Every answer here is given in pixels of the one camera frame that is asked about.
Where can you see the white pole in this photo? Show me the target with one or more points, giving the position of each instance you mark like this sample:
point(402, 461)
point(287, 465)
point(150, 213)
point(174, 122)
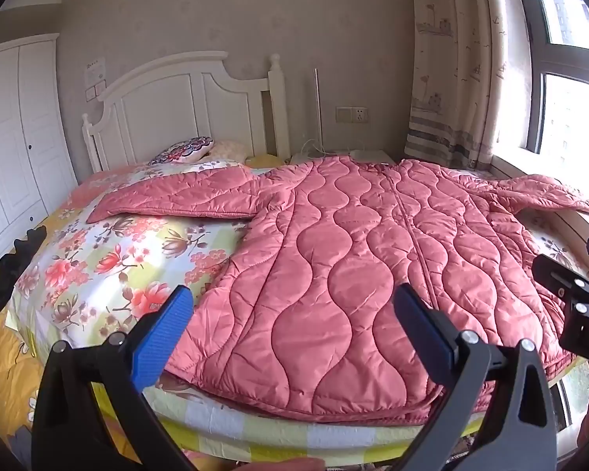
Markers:
point(317, 108)

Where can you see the cream pillow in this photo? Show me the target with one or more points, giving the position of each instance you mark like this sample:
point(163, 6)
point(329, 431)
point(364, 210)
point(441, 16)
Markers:
point(228, 149)

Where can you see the paper wall notice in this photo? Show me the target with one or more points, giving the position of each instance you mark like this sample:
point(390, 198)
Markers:
point(95, 78)

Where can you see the white wardrobe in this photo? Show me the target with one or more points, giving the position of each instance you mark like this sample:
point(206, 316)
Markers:
point(14, 132)

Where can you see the printed curtain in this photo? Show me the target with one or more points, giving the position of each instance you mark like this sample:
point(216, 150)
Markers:
point(451, 59)

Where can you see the yellow bed sheet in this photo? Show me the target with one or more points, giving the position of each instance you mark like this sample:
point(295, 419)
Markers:
point(5, 373)

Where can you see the window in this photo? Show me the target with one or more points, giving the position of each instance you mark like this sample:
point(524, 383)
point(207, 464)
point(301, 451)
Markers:
point(569, 59)

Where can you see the white wall socket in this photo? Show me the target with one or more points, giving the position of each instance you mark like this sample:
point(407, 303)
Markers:
point(361, 115)

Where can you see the floral blanket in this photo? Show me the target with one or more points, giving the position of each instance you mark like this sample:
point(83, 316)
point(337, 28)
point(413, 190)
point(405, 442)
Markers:
point(127, 255)

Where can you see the beige wall switch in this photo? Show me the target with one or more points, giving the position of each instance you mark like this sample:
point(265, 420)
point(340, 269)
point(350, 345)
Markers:
point(344, 114)

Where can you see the pink quilted jacket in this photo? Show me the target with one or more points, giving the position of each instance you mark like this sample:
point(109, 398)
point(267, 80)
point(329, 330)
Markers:
point(353, 265)

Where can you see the yellow pillow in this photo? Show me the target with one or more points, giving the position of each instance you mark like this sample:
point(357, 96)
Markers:
point(265, 160)

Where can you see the white nightstand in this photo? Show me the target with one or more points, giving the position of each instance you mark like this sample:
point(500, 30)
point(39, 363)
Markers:
point(368, 156)

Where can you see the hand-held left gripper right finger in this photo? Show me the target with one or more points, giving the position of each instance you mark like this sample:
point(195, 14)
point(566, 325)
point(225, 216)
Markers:
point(422, 324)

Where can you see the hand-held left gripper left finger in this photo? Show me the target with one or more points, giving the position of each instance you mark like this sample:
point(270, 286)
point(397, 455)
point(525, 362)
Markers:
point(164, 333)

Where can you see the white bed headboard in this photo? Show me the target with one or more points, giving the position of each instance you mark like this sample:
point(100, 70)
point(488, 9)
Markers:
point(176, 103)

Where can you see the window sill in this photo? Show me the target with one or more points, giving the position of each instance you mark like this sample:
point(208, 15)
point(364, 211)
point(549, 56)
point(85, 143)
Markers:
point(574, 228)

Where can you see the patterned pillow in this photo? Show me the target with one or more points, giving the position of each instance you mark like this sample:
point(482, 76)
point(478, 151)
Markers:
point(181, 151)

